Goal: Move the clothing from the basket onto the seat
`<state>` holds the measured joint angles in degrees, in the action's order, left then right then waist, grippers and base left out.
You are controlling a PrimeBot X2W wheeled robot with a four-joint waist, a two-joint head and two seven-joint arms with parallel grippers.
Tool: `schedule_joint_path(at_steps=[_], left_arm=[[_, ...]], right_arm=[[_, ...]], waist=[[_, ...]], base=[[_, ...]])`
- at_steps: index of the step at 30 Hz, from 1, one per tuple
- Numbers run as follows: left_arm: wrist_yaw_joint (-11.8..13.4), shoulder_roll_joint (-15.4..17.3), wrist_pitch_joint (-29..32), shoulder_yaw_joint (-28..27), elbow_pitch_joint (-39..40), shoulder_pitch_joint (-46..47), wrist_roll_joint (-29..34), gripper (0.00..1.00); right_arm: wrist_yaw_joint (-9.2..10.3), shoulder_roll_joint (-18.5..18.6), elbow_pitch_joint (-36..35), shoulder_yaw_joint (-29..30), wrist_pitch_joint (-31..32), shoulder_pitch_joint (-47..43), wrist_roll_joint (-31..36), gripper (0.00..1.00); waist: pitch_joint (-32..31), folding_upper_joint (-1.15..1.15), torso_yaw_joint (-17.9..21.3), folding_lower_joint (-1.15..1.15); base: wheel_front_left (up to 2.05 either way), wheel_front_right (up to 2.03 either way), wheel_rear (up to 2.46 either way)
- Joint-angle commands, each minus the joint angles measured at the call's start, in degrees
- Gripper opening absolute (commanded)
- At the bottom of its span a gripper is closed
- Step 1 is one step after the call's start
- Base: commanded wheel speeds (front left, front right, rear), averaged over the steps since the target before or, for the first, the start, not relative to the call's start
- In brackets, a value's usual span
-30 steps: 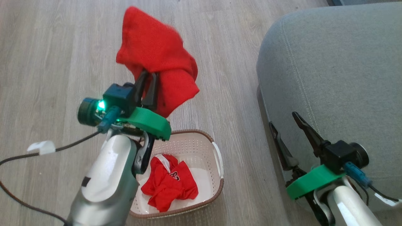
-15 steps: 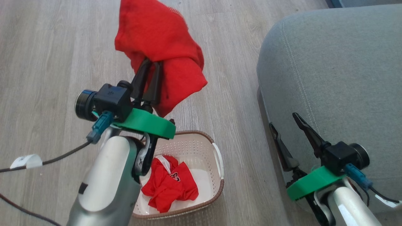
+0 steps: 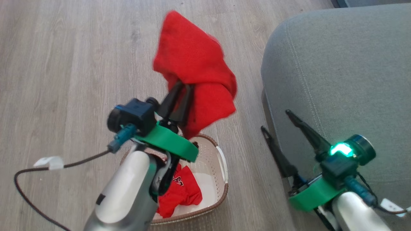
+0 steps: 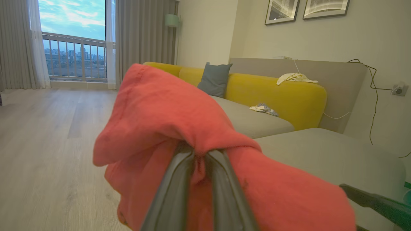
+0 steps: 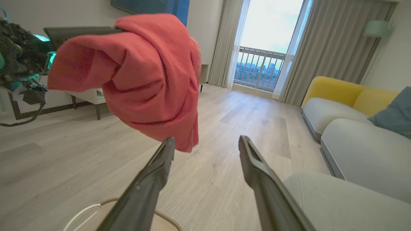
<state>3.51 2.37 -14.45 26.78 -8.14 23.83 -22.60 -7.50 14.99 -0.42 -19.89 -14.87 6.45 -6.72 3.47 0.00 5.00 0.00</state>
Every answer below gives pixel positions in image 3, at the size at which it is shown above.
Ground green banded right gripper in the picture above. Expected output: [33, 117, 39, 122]
[261, 109, 347, 212]

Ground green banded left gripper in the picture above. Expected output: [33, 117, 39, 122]
[133, 81, 199, 162]

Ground plain red garment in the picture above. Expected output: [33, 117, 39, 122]
[153, 10, 237, 140]

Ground cream basket with brown rim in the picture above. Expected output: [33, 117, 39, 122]
[120, 134, 229, 224]

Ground round black left lamp module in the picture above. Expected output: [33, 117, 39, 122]
[107, 104, 125, 133]

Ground round black lamp module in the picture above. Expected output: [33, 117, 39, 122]
[107, 104, 125, 133]
[329, 134, 376, 166]

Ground round black right lamp module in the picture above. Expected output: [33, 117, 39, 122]
[329, 134, 376, 166]

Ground red garment with white print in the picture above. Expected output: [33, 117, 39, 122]
[157, 164, 203, 218]

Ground grey fabric sofa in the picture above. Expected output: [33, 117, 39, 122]
[261, 3, 411, 231]

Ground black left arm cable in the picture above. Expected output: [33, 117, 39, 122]
[13, 124, 137, 231]

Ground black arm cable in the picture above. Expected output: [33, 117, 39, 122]
[13, 124, 137, 231]
[345, 172, 411, 215]

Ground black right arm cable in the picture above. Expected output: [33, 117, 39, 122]
[345, 172, 411, 215]

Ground white tag on right cable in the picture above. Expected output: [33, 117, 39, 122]
[380, 198, 411, 218]

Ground white tag on cable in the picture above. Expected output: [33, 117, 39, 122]
[380, 198, 411, 218]
[33, 156, 64, 170]

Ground white tag on left cable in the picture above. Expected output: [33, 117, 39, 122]
[33, 156, 64, 170]

